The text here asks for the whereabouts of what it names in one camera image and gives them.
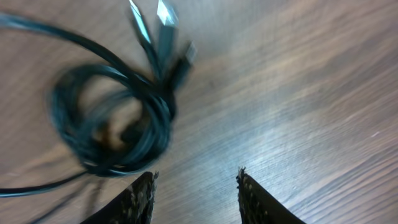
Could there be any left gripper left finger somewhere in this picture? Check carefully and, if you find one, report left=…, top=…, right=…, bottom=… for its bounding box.
left=81, top=172, right=159, bottom=224

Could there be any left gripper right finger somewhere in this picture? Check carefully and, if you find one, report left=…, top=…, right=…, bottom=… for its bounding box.
left=236, top=167, right=304, bottom=224

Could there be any black USB cable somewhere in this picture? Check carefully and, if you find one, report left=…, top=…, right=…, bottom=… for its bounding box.
left=0, top=0, right=198, bottom=198

